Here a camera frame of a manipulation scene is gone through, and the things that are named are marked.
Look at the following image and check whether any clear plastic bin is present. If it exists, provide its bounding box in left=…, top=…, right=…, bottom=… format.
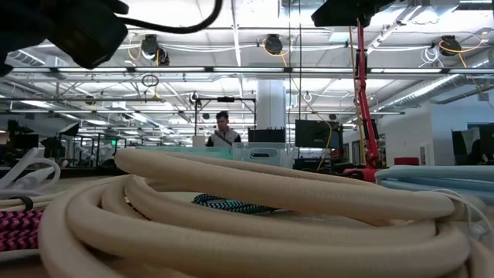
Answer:
left=231, top=141, right=289, bottom=169

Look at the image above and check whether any thick white cable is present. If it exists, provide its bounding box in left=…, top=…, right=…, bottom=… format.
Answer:
left=0, top=147, right=62, bottom=196

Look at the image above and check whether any white square column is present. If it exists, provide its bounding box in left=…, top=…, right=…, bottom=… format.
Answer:
left=256, top=80, right=287, bottom=131

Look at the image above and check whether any black ceiling cable reel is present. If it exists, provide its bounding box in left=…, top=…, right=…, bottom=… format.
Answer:
left=140, top=33, right=171, bottom=66
left=438, top=35, right=462, bottom=58
left=263, top=33, right=285, bottom=56

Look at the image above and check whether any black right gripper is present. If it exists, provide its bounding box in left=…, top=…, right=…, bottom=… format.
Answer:
left=311, top=0, right=394, bottom=28

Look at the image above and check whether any thick beige cable coil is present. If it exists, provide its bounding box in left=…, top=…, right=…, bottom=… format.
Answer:
left=37, top=148, right=494, bottom=278

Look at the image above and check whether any teal black braided cable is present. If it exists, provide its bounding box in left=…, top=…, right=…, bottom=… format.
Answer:
left=191, top=193, right=279, bottom=215

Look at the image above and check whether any black equipment box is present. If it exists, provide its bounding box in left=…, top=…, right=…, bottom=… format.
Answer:
left=247, top=127, right=287, bottom=144

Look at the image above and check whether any black background monitor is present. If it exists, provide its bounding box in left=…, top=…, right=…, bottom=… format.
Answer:
left=295, top=119, right=343, bottom=150

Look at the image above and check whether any thin cream cable bundle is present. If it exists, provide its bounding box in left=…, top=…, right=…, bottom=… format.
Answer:
left=0, top=192, right=63, bottom=212

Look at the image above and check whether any green translucent plastic bin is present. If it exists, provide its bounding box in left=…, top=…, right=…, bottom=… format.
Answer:
left=134, top=145, right=234, bottom=161

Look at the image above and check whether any long ceiling light bar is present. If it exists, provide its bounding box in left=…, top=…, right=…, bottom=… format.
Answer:
left=0, top=66, right=494, bottom=75

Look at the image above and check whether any black camera rig frame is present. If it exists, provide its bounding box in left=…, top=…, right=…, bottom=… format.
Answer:
left=194, top=96, right=258, bottom=147

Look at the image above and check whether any red desk lamp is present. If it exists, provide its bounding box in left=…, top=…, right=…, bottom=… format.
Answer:
left=342, top=18, right=387, bottom=182

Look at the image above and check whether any light blue cable coil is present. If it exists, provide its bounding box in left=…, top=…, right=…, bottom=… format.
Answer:
left=374, top=164, right=494, bottom=205

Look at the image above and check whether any pink black braided cable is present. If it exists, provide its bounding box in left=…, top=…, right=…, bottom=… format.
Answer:
left=0, top=209, right=44, bottom=253

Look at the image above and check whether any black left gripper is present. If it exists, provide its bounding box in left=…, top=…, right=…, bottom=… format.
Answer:
left=42, top=0, right=130, bottom=70

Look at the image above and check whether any person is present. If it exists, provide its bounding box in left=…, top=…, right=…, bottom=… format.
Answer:
left=205, top=110, right=242, bottom=148

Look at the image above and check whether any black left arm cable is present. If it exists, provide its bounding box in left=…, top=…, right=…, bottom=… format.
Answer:
left=111, top=0, right=224, bottom=35

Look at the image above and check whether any red container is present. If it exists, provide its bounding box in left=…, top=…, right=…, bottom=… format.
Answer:
left=393, top=156, right=420, bottom=167

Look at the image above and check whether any silver ventilation duct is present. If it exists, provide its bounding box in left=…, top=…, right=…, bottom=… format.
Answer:
left=370, top=48, right=494, bottom=113

